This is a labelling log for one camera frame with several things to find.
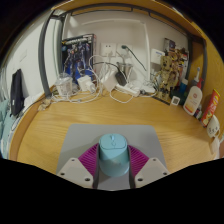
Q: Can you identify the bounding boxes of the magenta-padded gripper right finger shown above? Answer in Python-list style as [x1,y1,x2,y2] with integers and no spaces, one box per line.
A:
[128,143,171,189]

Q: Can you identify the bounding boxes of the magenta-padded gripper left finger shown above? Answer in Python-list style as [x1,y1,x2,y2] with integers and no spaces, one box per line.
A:
[56,143,101,190]

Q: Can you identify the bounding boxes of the light blue computer mouse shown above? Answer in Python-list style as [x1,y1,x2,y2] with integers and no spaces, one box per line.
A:
[97,132,130,177]

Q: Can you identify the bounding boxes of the grey mouse pad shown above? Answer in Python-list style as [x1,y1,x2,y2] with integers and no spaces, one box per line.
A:
[55,124,167,191]

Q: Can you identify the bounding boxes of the small white desk clock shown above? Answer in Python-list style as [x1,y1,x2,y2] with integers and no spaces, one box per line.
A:
[170,95,181,107]

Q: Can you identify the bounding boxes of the white printed mug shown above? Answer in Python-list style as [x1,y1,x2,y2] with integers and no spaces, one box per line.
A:
[206,114,222,139]

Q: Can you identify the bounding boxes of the white red-pump lotion bottle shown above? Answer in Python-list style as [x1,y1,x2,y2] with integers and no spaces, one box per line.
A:
[182,78,204,117]

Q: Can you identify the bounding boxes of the white power strip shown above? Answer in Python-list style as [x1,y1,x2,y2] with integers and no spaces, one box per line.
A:
[114,83,141,98]

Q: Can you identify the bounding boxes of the teal cloth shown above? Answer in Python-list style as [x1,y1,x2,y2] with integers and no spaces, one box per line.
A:
[0,99,16,158]

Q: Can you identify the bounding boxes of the clear plastic jar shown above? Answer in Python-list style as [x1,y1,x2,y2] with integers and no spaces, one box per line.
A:
[54,77,74,98]

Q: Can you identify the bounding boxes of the red yellow chips can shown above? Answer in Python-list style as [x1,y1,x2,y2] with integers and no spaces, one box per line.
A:
[200,88,221,128]

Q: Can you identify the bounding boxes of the white charger block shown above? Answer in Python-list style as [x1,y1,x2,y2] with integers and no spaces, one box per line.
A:
[77,74,96,94]

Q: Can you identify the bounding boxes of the blue spray bottle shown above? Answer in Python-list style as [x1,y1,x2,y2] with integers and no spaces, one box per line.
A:
[179,67,202,99]

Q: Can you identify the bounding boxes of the golden tree figure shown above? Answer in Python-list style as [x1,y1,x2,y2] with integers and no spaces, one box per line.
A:
[156,53,181,101]

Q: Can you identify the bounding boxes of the black hanging bag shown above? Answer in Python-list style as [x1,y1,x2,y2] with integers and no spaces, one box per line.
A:
[9,68,26,117]

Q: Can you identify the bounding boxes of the metal cup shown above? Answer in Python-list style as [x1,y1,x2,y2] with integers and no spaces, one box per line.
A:
[116,61,133,79]

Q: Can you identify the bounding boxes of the blue robot model box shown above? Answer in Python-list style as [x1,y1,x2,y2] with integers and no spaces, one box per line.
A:
[60,33,98,83]

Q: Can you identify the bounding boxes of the white desk lamp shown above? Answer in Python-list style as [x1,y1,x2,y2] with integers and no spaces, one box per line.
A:
[68,16,158,96]

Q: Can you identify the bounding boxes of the white wall socket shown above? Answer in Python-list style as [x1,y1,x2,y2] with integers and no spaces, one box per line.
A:
[116,43,133,58]
[100,42,117,58]

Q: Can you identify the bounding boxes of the colourful wall poster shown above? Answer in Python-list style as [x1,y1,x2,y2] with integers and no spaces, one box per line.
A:
[163,37,189,59]

